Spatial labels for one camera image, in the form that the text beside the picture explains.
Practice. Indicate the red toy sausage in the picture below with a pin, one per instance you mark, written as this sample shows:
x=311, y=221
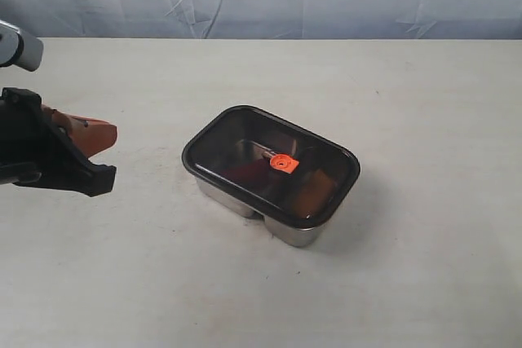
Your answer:
x=252, y=172

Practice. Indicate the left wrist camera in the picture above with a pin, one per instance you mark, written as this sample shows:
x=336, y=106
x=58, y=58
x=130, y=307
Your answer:
x=19, y=48

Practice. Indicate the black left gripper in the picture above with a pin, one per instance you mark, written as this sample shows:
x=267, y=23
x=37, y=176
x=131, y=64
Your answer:
x=37, y=146

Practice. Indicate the yellow toy cheese wedge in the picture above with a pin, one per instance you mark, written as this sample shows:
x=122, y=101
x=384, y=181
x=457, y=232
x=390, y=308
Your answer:
x=313, y=194

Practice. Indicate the dark transparent lid orange seal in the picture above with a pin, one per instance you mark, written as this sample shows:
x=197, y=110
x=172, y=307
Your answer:
x=269, y=164

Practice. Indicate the steel two-compartment lunch box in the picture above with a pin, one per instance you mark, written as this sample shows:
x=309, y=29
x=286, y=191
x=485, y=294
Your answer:
x=261, y=201

